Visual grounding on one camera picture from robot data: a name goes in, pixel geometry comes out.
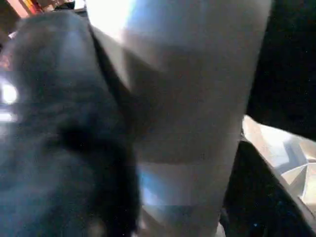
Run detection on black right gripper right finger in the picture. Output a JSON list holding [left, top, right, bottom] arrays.
[[220, 140, 316, 237]]

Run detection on white plastic table top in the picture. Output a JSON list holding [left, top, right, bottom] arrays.
[[241, 115, 316, 201]]

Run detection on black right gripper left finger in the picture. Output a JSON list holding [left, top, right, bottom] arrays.
[[0, 11, 142, 237]]

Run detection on white plastic table leg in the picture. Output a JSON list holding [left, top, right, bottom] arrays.
[[85, 0, 274, 237]]

